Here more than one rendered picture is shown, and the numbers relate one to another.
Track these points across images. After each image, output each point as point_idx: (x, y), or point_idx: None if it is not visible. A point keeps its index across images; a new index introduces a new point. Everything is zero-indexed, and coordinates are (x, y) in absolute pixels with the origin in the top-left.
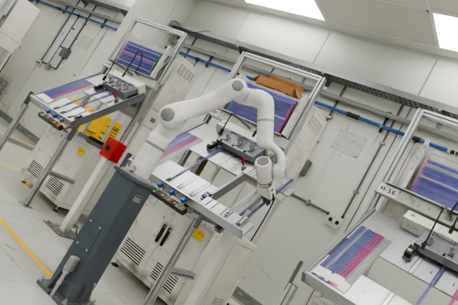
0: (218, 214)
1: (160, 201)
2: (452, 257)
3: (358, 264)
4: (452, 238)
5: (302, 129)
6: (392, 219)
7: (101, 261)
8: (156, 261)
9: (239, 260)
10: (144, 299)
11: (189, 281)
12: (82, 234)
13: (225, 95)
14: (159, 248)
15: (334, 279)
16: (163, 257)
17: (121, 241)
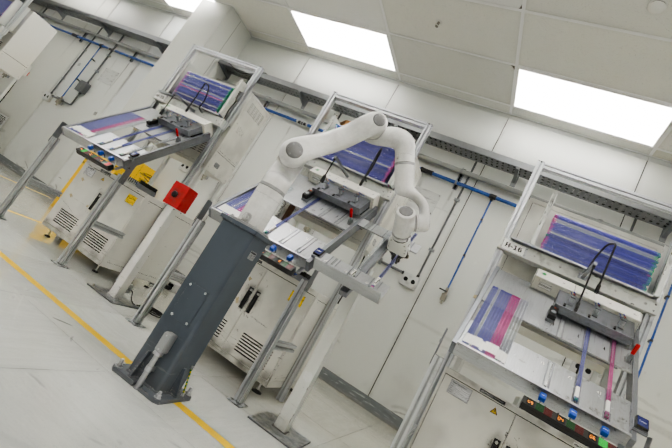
0: (348, 275)
1: None
2: (597, 318)
3: (506, 329)
4: (590, 298)
5: None
6: (519, 278)
7: (203, 337)
8: (242, 331)
9: None
10: (243, 381)
11: (286, 354)
12: (179, 302)
13: (363, 131)
14: (245, 316)
15: (489, 348)
16: (252, 326)
17: (227, 310)
